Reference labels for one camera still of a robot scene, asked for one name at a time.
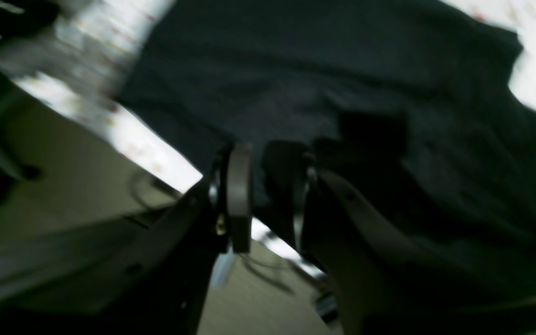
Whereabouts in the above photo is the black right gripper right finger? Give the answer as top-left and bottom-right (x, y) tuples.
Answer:
(292, 167), (536, 335)

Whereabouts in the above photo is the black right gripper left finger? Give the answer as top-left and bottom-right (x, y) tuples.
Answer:
(0, 143), (253, 335)

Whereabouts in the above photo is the black T-shirt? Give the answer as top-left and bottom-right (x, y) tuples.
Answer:
(117, 0), (536, 295)

